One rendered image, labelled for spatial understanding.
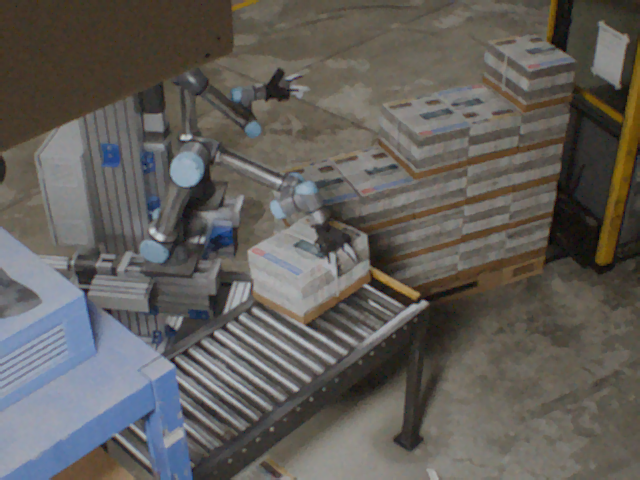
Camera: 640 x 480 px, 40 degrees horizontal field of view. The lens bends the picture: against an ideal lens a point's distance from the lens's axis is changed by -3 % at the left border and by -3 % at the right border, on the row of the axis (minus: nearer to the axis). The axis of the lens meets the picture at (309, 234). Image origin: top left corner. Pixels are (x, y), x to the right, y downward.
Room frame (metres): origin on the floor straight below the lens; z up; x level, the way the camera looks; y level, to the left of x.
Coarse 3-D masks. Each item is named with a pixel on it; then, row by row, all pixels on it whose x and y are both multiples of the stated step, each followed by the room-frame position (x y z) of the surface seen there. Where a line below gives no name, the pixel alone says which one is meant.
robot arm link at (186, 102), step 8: (176, 88) 3.61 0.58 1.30; (184, 88) 3.59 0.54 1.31; (176, 96) 3.62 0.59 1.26; (184, 96) 3.59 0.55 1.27; (192, 96) 3.61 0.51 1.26; (184, 104) 3.59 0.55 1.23; (192, 104) 3.60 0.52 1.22; (184, 112) 3.59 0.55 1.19; (192, 112) 3.60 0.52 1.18; (184, 120) 3.59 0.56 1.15; (192, 120) 3.60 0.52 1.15; (184, 128) 3.59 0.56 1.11; (192, 128) 3.60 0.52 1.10; (184, 136) 3.59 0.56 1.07; (192, 136) 3.59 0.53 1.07; (200, 136) 3.61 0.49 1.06
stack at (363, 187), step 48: (336, 192) 3.47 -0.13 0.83; (384, 192) 3.49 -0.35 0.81; (432, 192) 3.60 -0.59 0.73; (480, 192) 3.71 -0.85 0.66; (384, 240) 3.49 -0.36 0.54; (432, 240) 3.61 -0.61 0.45; (480, 240) 3.72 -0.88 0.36; (384, 288) 3.50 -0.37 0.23; (432, 288) 3.63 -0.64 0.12; (480, 288) 3.73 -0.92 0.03
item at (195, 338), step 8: (240, 304) 2.72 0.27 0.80; (248, 304) 2.72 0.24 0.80; (256, 304) 2.72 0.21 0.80; (232, 312) 2.67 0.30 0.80; (240, 312) 2.67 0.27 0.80; (248, 312) 2.69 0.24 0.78; (216, 320) 2.62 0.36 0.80; (224, 320) 2.62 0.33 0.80; (232, 320) 2.63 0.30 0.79; (200, 328) 2.58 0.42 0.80; (208, 328) 2.58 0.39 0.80; (216, 328) 2.58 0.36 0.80; (224, 328) 2.60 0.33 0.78; (192, 336) 2.53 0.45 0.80; (200, 336) 2.53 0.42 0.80; (208, 336) 2.54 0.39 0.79; (232, 336) 2.63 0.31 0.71; (176, 344) 2.49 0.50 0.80; (184, 344) 2.49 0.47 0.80; (192, 344) 2.49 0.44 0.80; (168, 352) 2.44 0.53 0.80; (176, 352) 2.44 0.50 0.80; (184, 352) 2.46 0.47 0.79; (192, 360) 2.48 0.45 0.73; (176, 368) 2.42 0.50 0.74
